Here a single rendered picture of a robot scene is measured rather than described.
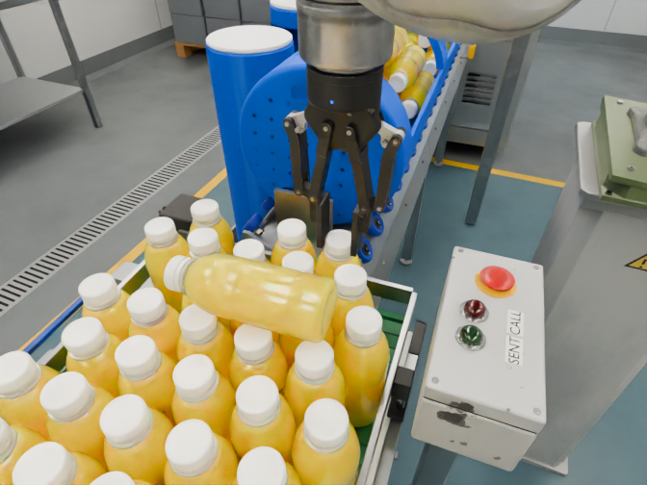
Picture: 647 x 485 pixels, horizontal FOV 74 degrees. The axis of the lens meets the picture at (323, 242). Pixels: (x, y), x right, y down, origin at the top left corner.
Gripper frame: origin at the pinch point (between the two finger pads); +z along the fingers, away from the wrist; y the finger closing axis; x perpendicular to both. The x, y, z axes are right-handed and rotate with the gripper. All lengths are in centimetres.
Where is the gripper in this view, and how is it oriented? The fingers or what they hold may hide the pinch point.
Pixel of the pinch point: (340, 225)
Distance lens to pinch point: 54.9
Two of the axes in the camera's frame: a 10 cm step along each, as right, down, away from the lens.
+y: -9.4, -2.3, 2.7
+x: -3.5, 6.1, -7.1
